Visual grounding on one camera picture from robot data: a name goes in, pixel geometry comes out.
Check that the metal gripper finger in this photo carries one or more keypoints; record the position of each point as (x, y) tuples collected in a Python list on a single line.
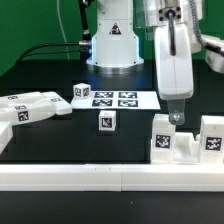
[(176, 111)]

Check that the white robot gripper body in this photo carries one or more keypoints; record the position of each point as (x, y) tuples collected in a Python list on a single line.
[(174, 73)]

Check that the white chair seat part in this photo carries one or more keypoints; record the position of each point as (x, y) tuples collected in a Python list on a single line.
[(186, 149)]

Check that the white tagged bar part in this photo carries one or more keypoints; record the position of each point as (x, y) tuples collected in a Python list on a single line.
[(18, 114)]

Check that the white long chair back part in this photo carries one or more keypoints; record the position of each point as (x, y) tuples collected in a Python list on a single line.
[(61, 106)]

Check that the paper sheet with tags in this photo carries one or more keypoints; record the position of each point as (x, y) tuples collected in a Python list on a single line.
[(133, 100)]

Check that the small white tagged cube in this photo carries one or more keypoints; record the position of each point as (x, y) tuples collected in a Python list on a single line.
[(107, 120)]

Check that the rear white tagged cube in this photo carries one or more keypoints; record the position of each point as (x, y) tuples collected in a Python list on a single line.
[(81, 90)]

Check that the white left fence block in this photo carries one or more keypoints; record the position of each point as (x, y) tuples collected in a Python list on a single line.
[(5, 134)]

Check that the white front fence rail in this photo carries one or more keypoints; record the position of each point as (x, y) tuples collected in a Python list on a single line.
[(112, 178)]

